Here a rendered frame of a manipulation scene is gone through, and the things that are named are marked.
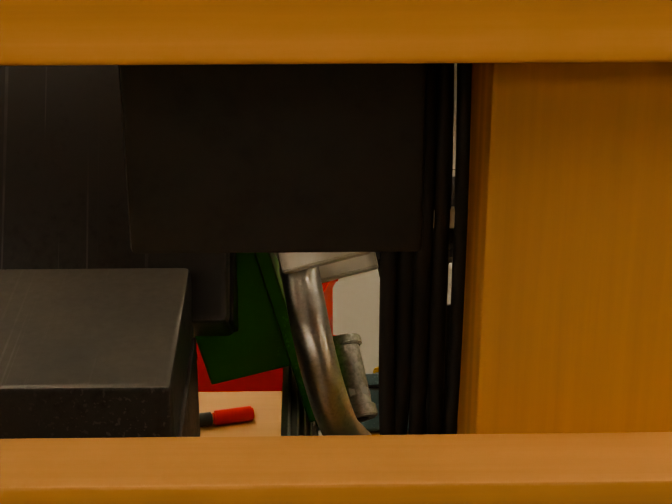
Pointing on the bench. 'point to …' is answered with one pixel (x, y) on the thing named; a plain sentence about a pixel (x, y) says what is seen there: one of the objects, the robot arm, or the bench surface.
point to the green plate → (255, 328)
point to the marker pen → (227, 416)
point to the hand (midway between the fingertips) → (326, 253)
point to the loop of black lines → (429, 278)
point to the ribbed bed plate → (291, 422)
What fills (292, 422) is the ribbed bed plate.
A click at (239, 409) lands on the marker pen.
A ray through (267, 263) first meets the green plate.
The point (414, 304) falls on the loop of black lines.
